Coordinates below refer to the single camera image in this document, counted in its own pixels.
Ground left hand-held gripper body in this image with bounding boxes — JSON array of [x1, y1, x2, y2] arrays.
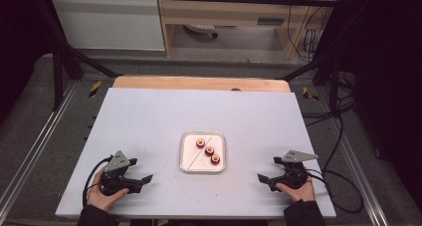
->
[[99, 149, 142, 196]]

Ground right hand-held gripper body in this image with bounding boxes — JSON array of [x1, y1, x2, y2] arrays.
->
[[269, 149, 318, 192]]

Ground red donut-shaped pieces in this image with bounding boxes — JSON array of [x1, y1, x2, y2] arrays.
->
[[186, 135, 213, 171]]

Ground square metal tray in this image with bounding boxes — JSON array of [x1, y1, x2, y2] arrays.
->
[[179, 129, 227, 173]]

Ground person's left hand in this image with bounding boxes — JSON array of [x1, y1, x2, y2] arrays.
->
[[87, 168, 129, 212]]

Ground person's right hand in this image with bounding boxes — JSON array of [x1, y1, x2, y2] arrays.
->
[[276, 175, 317, 203]]

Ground yellow black tape marker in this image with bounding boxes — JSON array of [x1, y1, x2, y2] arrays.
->
[[88, 81, 103, 99]]

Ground wooden table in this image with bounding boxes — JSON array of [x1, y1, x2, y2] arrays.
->
[[112, 76, 292, 94]]

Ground white cabinet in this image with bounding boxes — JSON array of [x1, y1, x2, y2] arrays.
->
[[51, 0, 166, 52]]

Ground white chair base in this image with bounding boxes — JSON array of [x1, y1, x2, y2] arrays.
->
[[183, 24, 219, 39]]

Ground light wooden desk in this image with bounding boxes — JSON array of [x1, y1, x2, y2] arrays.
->
[[155, 0, 336, 60]]

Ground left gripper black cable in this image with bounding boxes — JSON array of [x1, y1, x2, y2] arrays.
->
[[82, 155, 113, 209]]

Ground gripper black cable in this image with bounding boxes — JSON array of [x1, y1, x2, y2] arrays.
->
[[303, 114, 365, 214], [82, 155, 113, 209]]

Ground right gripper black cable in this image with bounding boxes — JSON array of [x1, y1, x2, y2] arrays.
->
[[303, 114, 365, 214]]

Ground black floor cables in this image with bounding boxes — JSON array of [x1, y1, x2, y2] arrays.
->
[[303, 71, 357, 127]]

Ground aluminium floor rail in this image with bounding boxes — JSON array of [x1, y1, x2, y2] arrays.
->
[[326, 117, 390, 226], [0, 82, 78, 208]]

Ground hanging black cable bundle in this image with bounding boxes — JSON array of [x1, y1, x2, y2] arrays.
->
[[287, 0, 321, 63]]

